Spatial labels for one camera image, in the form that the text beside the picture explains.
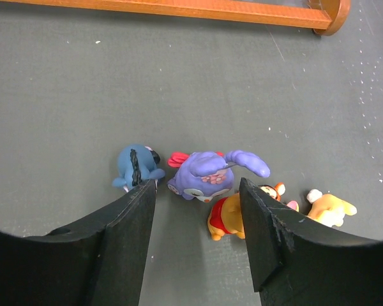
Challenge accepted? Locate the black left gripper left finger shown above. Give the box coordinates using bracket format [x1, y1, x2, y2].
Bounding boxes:
[0, 180, 156, 305]

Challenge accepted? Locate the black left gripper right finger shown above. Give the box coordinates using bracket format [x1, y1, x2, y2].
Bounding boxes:
[239, 178, 383, 305]

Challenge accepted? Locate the yellow bear toy figure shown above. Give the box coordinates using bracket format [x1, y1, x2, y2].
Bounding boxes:
[207, 193, 245, 241]

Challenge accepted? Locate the blue donkey toy figure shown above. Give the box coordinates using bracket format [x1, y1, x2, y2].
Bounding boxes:
[112, 144, 165, 192]

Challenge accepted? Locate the purple bunny toy figure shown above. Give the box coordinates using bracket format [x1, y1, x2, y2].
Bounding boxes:
[167, 150, 271, 203]

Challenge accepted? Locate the orange wooden shelf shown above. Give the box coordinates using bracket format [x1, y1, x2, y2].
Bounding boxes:
[0, 0, 352, 36]

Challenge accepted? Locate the tan rabbit toy figure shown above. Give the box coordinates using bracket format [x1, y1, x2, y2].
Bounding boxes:
[306, 189, 357, 228]

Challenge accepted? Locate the orange tiger toy figure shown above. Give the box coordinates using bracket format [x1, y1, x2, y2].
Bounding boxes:
[259, 182, 285, 201]

